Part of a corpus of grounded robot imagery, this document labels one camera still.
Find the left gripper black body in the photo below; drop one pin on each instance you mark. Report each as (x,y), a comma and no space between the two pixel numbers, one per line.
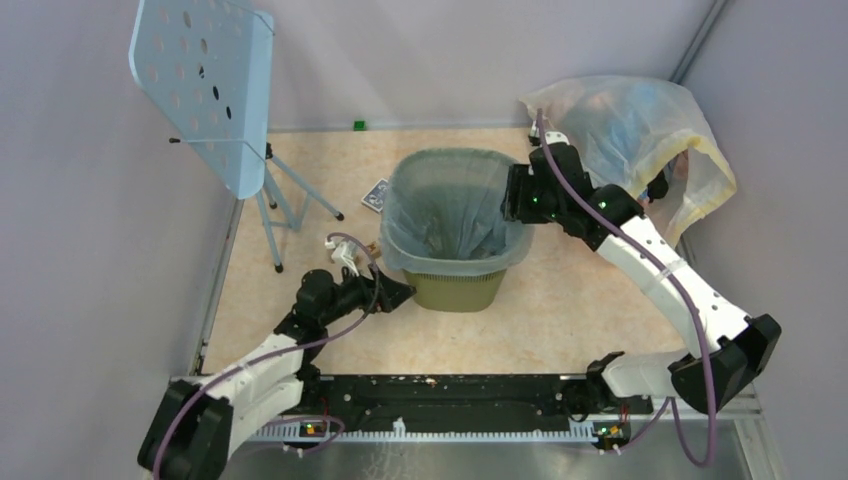
(352,294)

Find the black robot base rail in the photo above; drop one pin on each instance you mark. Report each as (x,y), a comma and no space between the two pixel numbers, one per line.
(500,403)

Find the large translucent bag of trash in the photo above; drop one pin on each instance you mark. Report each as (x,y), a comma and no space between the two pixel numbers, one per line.
(647,135)

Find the blue playing card box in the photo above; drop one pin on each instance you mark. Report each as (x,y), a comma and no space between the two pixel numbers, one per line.
(374,199)

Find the blue plastic trash bag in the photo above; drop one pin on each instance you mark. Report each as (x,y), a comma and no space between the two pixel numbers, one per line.
(442,214)

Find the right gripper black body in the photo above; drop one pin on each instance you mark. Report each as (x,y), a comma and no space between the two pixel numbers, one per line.
(544,206)

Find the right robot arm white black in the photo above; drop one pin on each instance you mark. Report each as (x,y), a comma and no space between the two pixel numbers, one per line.
(726,348)

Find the green mesh trash bin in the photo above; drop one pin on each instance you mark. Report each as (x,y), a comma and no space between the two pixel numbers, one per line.
(455,294)

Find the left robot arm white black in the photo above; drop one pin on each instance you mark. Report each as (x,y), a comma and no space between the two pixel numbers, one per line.
(201,423)

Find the light blue music stand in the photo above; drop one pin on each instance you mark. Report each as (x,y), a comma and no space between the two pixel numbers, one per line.
(207,66)

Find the white toothed rack strip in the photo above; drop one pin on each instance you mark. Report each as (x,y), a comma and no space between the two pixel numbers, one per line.
(291,433)

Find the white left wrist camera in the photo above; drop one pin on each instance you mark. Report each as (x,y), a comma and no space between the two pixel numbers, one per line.
(344,253)

